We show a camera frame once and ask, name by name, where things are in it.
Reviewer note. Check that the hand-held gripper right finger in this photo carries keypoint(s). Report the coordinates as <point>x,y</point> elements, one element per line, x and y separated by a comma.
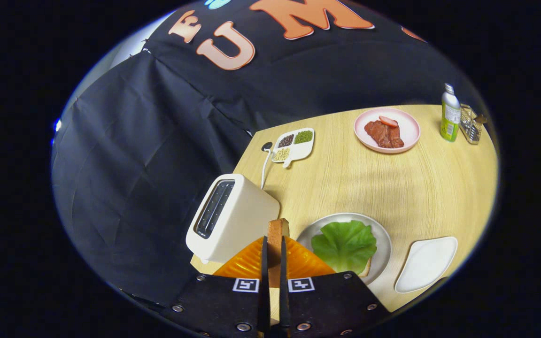
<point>283,291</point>

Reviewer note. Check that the white divided condiment dish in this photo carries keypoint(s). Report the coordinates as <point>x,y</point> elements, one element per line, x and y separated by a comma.
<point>298,152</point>

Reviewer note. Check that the black backdrop cloth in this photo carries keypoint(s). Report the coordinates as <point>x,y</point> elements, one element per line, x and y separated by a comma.
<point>158,141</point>

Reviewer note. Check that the toasted bread slice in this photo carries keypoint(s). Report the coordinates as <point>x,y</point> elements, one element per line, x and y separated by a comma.
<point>275,249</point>

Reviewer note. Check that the green lettuce leaf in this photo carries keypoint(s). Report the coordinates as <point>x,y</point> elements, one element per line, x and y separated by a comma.
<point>343,246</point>

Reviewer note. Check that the brown meat slice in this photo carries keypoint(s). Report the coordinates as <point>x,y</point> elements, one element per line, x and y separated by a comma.
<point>383,136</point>

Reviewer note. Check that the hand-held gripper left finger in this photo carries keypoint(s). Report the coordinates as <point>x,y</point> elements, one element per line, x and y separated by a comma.
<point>265,291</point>

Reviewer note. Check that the red sausage slice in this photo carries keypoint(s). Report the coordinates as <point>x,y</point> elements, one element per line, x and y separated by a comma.
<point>389,121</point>

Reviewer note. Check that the pink plate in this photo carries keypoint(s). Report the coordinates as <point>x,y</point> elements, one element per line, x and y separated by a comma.
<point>409,129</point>

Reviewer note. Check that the white toaster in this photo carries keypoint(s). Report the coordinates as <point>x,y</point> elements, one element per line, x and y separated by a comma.
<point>242,220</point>

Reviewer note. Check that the white leaf-shaped plate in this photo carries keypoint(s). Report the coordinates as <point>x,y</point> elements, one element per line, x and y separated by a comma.
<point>428,265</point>

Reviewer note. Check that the white round plate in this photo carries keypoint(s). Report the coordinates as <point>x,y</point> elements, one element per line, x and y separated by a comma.
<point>384,249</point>

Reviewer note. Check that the green label bottle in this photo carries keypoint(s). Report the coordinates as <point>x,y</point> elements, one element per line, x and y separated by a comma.
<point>450,117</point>

